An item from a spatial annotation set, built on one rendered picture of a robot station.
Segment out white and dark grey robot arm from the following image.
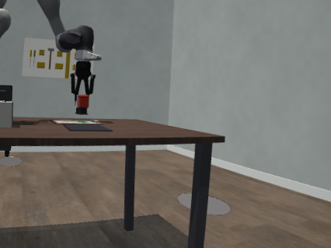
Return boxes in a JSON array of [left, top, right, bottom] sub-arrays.
[[0, 0, 102, 61]]

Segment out red self-inking stamp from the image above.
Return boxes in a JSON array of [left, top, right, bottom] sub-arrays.
[[76, 95, 89, 115]]

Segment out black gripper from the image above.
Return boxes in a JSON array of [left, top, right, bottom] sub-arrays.
[[70, 61, 96, 108]]

